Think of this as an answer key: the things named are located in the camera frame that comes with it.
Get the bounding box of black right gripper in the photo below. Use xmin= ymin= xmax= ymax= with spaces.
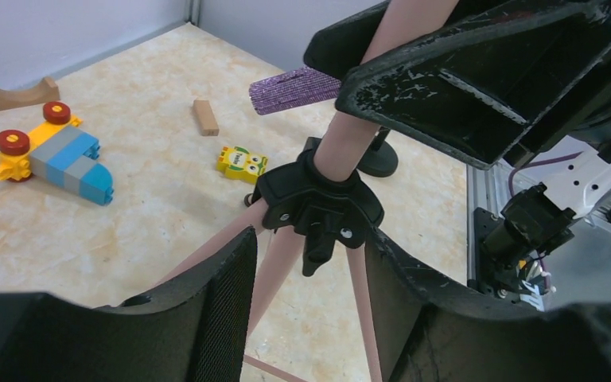
xmin=336 ymin=1 xmax=611 ymax=170

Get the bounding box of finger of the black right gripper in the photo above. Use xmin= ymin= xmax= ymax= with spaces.
xmin=303 ymin=0 xmax=504 ymax=80

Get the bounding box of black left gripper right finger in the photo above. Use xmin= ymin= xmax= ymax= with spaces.
xmin=365 ymin=231 xmax=611 ymax=381

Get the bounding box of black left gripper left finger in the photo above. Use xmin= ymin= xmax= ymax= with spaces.
xmin=0 ymin=228 xmax=257 ymax=381

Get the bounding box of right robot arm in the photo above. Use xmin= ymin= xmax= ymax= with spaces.
xmin=304 ymin=1 xmax=611 ymax=309

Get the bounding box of purple glitter microphone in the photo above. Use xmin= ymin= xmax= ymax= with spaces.
xmin=248 ymin=66 xmax=341 ymax=115

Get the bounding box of black microphone desk stand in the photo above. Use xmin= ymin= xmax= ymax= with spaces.
xmin=357 ymin=127 xmax=399 ymax=177

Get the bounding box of small wooden block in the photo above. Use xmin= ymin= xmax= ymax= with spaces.
xmin=193 ymin=99 xmax=220 ymax=136

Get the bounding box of yellow owl toy block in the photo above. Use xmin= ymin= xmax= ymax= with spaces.
xmin=216 ymin=146 xmax=268 ymax=185

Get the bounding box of blue yellow toy block car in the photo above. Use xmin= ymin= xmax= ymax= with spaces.
xmin=0 ymin=101 xmax=114 ymax=206

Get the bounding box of wooden arch block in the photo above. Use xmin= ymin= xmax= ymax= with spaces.
xmin=0 ymin=76 xmax=60 ymax=111

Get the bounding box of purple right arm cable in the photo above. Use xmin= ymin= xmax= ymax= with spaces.
xmin=508 ymin=151 xmax=585 ymax=199

